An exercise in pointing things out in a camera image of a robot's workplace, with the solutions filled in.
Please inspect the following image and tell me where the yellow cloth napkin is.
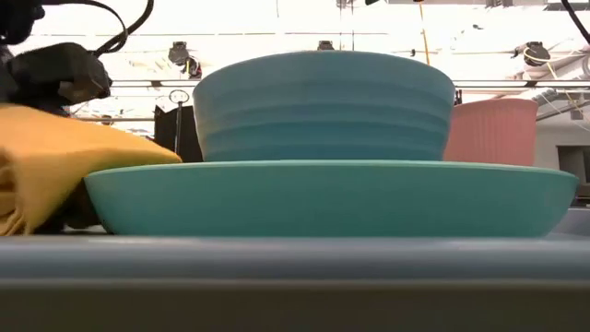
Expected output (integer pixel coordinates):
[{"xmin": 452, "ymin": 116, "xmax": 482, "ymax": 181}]
[{"xmin": 0, "ymin": 102, "xmax": 183, "ymax": 238}]

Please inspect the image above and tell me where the black table frame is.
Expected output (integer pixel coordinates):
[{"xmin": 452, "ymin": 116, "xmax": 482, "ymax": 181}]
[{"xmin": 0, "ymin": 279, "xmax": 590, "ymax": 332}]

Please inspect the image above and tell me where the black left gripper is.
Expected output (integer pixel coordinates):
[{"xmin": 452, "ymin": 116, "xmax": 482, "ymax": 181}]
[{"xmin": 0, "ymin": 41, "xmax": 113, "ymax": 113}]

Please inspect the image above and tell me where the pink ribbed cup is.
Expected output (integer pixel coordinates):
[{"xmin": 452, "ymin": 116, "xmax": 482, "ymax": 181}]
[{"xmin": 442, "ymin": 97, "xmax": 540, "ymax": 168}]

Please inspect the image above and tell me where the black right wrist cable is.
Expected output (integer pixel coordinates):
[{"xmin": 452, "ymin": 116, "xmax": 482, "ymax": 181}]
[{"xmin": 559, "ymin": 0, "xmax": 590, "ymax": 46}]

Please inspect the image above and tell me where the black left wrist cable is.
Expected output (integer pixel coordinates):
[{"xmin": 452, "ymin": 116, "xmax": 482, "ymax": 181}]
[{"xmin": 40, "ymin": 0, "xmax": 156, "ymax": 58}]

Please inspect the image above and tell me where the black ring-top stand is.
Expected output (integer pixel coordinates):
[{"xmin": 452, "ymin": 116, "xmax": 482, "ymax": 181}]
[{"xmin": 168, "ymin": 89, "xmax": 191, "ymax": 156}]

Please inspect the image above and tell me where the blue ribbed bowl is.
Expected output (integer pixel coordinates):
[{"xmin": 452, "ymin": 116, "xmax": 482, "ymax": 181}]
[{"xmin": 192, "ymin": 50, "xmax": 457, "ymax": 163}]

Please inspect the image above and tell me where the teal green shallow plate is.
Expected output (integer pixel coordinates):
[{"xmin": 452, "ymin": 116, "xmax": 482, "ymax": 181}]
[{"xmin": 83, "ymin": 159, "xmax": 580, "ymax": 239}]

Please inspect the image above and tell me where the long overhead light bar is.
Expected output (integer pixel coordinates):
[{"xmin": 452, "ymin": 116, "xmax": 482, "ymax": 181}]
[{"xmin": 110, "ymin": 79, "xmax": 590, "ymax": 89}]

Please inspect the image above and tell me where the black partition screen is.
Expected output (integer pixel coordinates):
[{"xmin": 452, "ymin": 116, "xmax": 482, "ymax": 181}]
[{"xmin": 153, "ymin": 104, "xmax": 205, "ymax": 164}]

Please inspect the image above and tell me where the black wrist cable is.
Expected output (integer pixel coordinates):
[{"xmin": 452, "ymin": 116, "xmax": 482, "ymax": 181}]
[
  {"xmin": 559, "ymin": 0, "xmax": 590, "ymax": 46},
  {"xmin": 40, "ymin": 0, "xmax": 156, "ymax": 58}
]

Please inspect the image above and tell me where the yellow hanging cable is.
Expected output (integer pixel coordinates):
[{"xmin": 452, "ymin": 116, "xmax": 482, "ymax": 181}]
[{"xmin": 416, "ymin": 0, "xmax": 432, "ymax": 66}]

